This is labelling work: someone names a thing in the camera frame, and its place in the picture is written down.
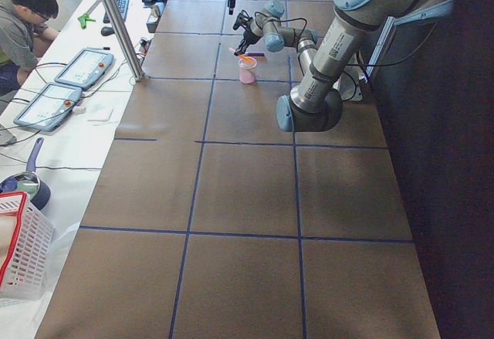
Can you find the purple highlighter pen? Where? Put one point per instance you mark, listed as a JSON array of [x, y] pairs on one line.
[[255, 53]]

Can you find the orange highlighter pen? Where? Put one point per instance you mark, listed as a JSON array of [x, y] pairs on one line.
[[243, 56]]

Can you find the pink mesh pen holder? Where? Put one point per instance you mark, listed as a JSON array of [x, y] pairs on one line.
[[247, 67]]

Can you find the black marker pen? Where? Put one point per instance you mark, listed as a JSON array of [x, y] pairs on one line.
[[100, 48]]

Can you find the black keyboard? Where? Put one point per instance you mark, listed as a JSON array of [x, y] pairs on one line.
[[117, 4]]

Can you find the black computer mouse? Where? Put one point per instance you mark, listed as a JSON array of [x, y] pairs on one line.
[[107, 31]]

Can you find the green clamp tool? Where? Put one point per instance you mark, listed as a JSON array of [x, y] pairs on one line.
[[84, 19]]

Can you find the upper teach pendant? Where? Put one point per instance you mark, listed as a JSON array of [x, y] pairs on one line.
[[86, 68]]

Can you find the teach pendant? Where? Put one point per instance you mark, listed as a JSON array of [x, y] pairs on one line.
[[50, 107], [86, 68]]

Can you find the lower teach pendant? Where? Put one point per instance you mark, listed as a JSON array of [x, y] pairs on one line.
[[50, 107]]

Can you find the seated person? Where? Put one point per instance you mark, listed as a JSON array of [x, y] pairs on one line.
[[25, 37]]

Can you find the blue saucepan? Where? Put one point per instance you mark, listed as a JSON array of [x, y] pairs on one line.
[[28, 181]]

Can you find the white plastic basket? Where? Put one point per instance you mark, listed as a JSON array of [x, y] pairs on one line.
[[26, 235]]

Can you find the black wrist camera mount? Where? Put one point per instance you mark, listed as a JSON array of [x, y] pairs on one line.
[[244, 21]]

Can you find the aluminium frame post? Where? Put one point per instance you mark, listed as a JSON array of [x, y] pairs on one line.
[[123, 38]]

